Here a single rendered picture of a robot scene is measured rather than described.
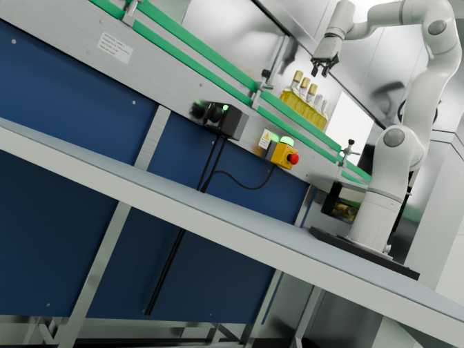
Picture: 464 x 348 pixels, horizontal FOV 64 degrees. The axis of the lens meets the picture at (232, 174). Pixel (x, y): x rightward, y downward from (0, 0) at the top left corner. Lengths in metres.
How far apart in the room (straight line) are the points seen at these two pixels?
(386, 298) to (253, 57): 1.21
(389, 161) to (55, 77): 0.99
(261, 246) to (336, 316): 1.98
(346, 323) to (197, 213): 2.00
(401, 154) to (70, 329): 1.07
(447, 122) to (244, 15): 1.44
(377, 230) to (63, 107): 0.98
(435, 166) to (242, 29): 1.42
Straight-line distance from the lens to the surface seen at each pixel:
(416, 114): 1.41
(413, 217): 2.37
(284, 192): 1.40
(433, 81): 1.43
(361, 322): 2.42
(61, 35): 0.89
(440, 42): 1.44
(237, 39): 1.53
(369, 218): 1.30
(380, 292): 0.55
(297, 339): 2.12
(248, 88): 1.19
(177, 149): 1.05
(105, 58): 0.92
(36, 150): 0.64
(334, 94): 1.98
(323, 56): 1.66
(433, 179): 2.40
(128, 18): 0.94
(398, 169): 1.30
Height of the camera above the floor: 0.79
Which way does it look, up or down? 2 degrees up
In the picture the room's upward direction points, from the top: 22 degrees clockwise
